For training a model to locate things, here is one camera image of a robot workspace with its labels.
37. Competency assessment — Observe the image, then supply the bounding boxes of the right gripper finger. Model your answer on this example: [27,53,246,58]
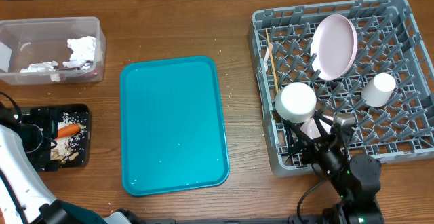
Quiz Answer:
[283,120,312,146]
[313,111,333,139]

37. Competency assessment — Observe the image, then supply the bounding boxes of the pink bowl with nuts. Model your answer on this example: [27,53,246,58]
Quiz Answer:
[300,118,331,139]

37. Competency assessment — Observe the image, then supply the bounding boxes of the white bowl with crumbs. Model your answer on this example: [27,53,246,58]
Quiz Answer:
[275,82,317,124]

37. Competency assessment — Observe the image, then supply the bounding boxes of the orange carrot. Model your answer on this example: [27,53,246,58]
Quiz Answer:
[56,124,82,139]

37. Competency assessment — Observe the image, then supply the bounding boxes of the wooden chopstick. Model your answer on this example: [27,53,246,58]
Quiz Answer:
[265,28,279,96]

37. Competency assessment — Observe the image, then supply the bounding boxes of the white paper cup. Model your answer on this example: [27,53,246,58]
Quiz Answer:
[361,73,396,107]

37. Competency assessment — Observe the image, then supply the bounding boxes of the large pink plate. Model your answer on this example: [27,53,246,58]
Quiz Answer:
[310,14,358,81]

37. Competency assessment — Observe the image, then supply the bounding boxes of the white napkin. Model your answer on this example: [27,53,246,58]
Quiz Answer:
[14,35,104,83]

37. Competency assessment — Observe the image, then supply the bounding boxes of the white plastic fork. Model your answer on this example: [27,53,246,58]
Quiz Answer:
[263,43,273,72]

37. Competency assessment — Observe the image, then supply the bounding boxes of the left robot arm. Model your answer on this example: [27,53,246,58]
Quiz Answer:
[1,104,142,223]

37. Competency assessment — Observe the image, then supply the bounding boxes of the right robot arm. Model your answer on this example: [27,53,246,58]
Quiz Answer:
[283,112,384,224]

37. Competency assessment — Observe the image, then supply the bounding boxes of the black waste tray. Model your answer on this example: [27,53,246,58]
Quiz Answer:
[21,104,92,172]

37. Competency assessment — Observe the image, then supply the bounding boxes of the grey dishwasher rack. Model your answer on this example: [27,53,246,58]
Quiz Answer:
[248,0,433,176]

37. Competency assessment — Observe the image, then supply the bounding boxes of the spilled rice grains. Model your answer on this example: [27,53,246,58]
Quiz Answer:
[50,112,89,160]

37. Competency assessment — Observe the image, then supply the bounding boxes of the pile of nuts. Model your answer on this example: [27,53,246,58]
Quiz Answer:
[50,124,85,164]

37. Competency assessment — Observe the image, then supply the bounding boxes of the clear plastic bin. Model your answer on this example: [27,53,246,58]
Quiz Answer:
[1,17,106,85]

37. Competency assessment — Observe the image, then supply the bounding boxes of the teal serving tray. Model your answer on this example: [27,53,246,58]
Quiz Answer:
[119,56,230,196]

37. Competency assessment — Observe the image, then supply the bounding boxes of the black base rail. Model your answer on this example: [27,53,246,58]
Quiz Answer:
[142,214,340,224]

